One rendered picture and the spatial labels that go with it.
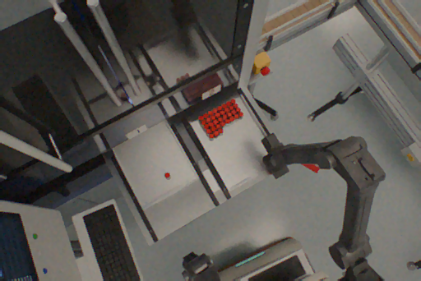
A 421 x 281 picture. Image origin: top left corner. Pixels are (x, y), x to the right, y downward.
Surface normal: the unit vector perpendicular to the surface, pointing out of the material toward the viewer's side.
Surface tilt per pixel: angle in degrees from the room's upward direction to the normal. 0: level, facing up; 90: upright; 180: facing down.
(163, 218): 0
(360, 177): 10
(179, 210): 0
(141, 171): 0
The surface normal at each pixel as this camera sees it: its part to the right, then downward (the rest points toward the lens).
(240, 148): 0.01, -0.25
